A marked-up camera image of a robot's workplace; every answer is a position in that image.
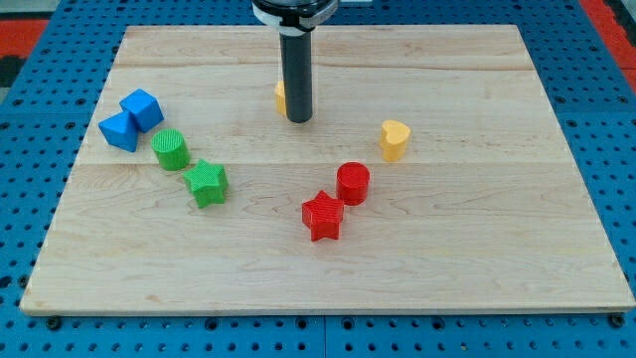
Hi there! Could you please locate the black white robot arm flange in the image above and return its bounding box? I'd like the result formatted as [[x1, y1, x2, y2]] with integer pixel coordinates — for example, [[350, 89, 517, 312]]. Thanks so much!
[[251, 0, 340, 37]]

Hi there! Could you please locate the yellow heart block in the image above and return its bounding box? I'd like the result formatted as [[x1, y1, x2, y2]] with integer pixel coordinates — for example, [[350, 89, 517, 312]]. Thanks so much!
[[380, 119, 411, 162]]

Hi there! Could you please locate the red cylinder block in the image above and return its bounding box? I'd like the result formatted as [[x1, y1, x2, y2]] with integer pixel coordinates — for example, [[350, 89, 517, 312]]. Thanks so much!
[[336, 162, 371, 206]]

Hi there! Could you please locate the red star block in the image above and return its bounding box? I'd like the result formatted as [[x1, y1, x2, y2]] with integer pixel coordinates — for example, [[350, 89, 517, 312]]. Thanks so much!
[[301, 191, 345, 242]]

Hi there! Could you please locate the yellow block behind rod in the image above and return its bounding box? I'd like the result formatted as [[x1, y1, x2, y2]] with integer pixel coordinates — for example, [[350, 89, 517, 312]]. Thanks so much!
[[274, 81, 287, 116]]

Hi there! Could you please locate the green star block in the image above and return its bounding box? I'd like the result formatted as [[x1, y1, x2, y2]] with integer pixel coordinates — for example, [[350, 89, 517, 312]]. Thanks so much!
[[183, 159, 229, 209]]

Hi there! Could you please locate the light wooden board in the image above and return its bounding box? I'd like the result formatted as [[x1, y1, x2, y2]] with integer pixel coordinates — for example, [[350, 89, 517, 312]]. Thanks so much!
[[20, 25, 635, 316]]

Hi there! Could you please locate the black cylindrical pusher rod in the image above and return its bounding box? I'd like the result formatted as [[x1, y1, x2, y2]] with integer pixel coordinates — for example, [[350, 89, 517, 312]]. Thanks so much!
[[279, 33, 313, 123]]

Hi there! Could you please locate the green cylinder block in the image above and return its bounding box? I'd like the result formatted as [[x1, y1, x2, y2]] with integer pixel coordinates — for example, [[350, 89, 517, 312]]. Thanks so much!
[[151, 128, 191, 171]]

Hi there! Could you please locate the blue cube block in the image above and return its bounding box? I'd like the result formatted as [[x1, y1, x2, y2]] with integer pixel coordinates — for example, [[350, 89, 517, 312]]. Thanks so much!
[[119, 89, 164, 133]]

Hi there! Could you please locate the blue triangular block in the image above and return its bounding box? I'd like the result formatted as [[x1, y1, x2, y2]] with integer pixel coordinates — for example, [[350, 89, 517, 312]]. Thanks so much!
[[98, 111, 138, 152]]

